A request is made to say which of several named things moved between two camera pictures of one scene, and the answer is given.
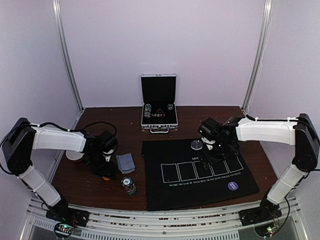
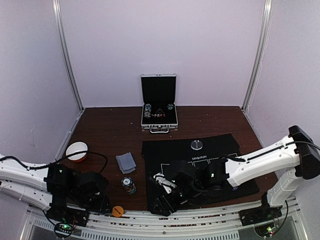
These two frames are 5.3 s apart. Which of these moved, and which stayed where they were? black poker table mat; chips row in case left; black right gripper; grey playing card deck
Moved: black right gripper
Stayed: black poker table mat; chips row in case left; grey playing card deck
